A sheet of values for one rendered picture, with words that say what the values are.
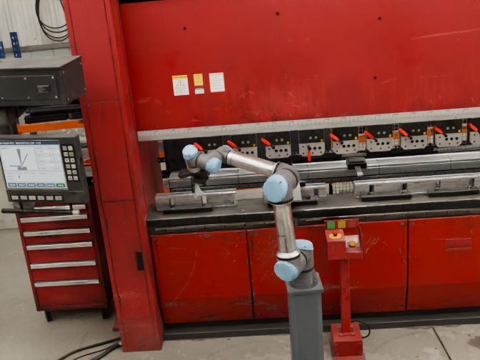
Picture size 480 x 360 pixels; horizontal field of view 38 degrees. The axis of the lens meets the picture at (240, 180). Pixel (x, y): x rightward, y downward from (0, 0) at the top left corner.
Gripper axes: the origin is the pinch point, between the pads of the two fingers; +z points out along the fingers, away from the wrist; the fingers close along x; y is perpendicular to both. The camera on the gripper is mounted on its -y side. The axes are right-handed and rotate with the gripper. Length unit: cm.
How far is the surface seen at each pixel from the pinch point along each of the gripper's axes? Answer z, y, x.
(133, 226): 40, -46, -8
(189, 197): 49, -21, 21
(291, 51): -17, 35, 86
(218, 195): 50, -4, 26
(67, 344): 117, -96, -64
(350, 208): 55, 76, 31
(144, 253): 56, -40, -18
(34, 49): 244, -329, 297
